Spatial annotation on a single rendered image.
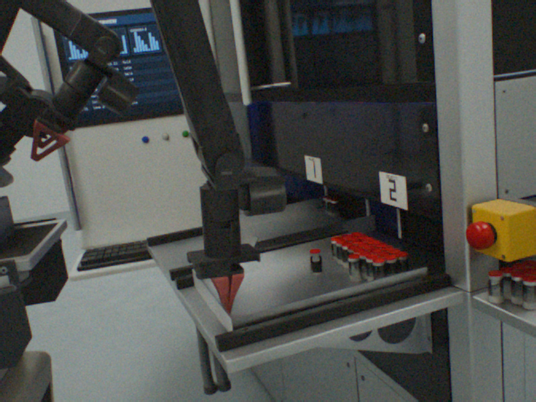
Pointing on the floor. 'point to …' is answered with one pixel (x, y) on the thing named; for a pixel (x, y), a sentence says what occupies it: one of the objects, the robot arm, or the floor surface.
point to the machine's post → (467, 187)
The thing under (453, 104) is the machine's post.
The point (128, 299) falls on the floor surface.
